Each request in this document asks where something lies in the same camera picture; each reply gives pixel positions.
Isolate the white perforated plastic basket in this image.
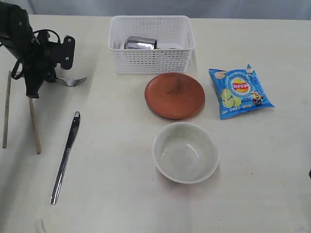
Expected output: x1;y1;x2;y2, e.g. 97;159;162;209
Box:
108;16;195;74

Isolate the silver table knife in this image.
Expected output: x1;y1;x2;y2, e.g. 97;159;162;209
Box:
50;111;81;205

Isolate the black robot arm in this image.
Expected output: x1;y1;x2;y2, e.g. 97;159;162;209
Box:
0;1;55;99

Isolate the silver foil packet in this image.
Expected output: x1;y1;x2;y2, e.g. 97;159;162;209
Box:
124;36;157;50

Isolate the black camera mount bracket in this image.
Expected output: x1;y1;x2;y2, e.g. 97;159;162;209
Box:
48;35;75;70

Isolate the white speckled bowl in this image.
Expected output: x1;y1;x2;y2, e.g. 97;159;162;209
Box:
152;122;220;184

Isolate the brown round plate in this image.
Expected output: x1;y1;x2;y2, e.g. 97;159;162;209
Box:
144;72;205;120

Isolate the silver fork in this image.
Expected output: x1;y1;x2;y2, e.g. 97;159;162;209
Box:
56;77;88;87

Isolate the blue chips bag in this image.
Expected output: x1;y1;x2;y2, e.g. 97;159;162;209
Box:
208;65;274;120

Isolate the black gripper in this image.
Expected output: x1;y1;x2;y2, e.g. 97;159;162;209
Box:
21;31;58;99

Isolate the wooden chopstick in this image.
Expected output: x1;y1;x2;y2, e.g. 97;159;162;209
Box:
28;98;41;154
2;71;11;148

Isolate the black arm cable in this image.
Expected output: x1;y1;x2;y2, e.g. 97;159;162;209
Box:
10;29;61;80

